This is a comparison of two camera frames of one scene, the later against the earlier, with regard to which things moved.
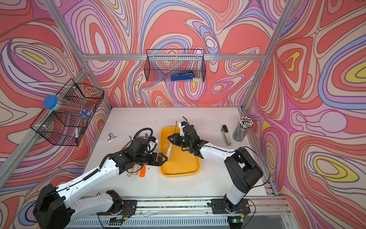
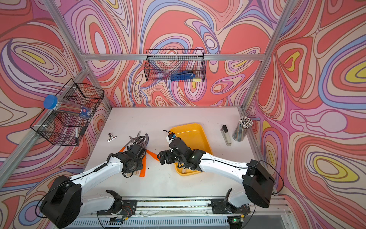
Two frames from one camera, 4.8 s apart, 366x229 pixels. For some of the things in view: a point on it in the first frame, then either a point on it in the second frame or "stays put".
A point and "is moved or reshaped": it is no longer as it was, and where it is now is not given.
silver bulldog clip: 111,138 stays put
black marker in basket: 76,138 stays put
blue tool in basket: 182,75 stays put
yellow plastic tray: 180,163 is moved or reshaped
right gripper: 175,137 -> 167,153
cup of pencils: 241,130 stays put
